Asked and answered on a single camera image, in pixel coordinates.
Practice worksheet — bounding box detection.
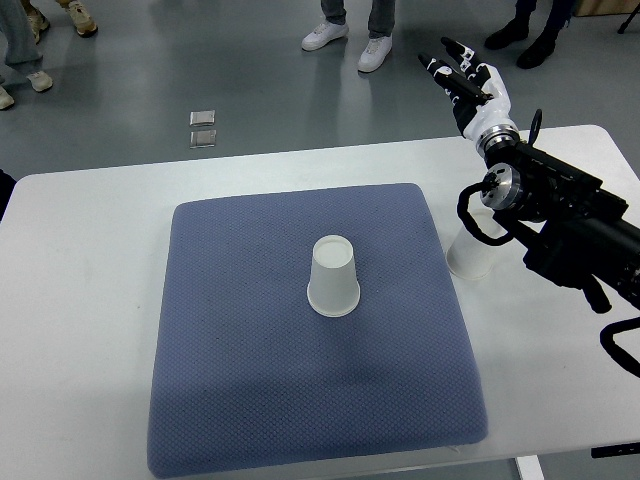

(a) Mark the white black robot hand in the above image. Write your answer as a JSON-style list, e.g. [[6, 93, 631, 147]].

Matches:
[[418, 37, 517, 143]]

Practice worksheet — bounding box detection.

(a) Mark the white paper cup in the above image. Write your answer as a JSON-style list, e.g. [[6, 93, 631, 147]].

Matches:
[[446, 209, 505, 280], [307, 235, 360, 318]]

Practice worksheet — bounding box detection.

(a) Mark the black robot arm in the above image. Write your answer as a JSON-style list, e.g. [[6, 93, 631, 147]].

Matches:
[[476, 125, 639, 313]]

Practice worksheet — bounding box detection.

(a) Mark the black shoe left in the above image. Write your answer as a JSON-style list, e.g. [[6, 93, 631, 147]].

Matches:
[[484, 18, 529, 50]]

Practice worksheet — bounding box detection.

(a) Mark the black shoe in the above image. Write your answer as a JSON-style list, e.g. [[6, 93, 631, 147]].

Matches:
[[516, 30, 559, 70], [484, 18, 529, 50]]

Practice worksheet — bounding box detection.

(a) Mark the black shoe right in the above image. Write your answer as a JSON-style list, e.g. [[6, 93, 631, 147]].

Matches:
[[516, 30, 559, 70]]

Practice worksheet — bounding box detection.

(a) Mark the white sneaker right foot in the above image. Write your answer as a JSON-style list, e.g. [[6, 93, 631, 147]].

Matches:
[[358, 36, 393, 73]]

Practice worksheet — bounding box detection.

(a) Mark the white sneaker foot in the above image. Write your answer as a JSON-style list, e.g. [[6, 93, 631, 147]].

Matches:
[[301, 21, 349, 52], [358, 36, 393, 73]]

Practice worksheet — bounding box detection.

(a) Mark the white sneaker left foot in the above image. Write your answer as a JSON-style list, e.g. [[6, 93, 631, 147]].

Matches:
[[301, 21, 349, 52]]

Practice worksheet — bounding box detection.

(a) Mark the white paper cup on mat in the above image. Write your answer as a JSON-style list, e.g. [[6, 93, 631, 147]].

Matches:
[[307, 235, 360, 318]]

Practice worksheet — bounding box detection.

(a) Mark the upper silver floor plate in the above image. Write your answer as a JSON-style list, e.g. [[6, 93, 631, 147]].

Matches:
[[189, 110, 215, 127]]

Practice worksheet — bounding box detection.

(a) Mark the silver floor plate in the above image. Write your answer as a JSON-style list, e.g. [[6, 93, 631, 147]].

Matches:
[[189, 129, 217, 149], [189, 110, 215, 127]]

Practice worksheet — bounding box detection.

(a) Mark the lower silver floor plate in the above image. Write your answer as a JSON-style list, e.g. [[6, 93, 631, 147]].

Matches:
[[189, 129, 217, 149]]

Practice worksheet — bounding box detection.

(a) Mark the blue quilted cushion mat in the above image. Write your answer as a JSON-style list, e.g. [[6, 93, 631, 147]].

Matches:
[[147, 183, 488, 478]]

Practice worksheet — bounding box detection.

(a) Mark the white table leg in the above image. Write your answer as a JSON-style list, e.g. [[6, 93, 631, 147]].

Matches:
[[515, 455, 545, 480]]

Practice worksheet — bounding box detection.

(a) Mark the black table control panel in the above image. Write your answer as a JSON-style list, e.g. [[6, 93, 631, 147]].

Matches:
[[591, 442, 640, 459]]

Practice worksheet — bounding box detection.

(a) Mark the beige sneaker far left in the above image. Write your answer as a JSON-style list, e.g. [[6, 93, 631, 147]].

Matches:
[[27, 71, 53, 93]]

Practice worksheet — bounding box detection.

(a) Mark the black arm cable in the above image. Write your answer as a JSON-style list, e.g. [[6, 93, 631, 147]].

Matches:
[[457, 182, 516, 246]]

